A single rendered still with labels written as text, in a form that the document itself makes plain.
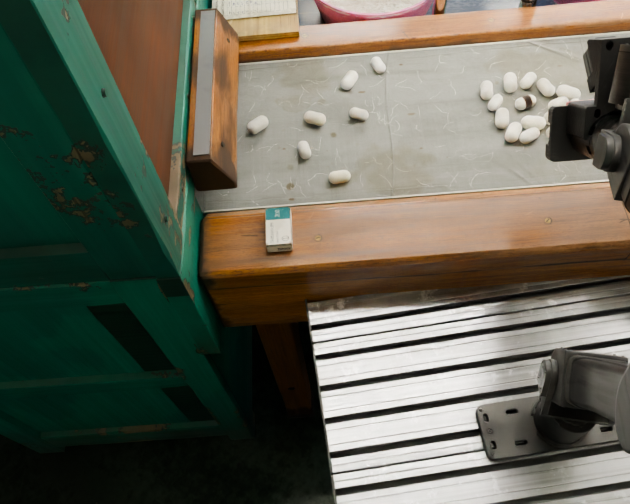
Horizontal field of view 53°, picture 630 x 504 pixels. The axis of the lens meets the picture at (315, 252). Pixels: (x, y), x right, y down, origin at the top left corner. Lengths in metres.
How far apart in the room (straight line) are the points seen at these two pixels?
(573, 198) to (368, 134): 0.32
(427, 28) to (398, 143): 0.23
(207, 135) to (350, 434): 0.44
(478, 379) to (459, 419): 0.06
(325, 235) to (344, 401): 0.23
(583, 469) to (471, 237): 0.32
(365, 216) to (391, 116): 0.21
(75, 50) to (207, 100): 0.40
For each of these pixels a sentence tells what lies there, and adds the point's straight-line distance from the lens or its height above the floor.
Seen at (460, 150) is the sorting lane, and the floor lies 0.74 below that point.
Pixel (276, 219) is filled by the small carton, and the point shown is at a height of 0.79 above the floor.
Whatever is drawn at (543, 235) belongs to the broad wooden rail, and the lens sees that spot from 0.90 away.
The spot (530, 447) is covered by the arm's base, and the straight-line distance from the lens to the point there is 0.87.
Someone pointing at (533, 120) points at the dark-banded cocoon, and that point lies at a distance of 1.02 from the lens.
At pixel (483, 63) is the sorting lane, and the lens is 1.12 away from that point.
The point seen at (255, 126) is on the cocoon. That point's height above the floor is 0.76.
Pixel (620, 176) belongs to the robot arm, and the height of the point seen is 1.02.
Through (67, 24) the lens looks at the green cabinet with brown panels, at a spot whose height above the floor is 1.19.
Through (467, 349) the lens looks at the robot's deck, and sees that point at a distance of 0.90.
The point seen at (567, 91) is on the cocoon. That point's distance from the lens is 1.08.
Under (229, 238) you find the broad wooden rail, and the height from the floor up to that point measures 0.76.
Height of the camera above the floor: 1.50
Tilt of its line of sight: 60 degrees down
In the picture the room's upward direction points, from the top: 7 degrees counter-clockwise
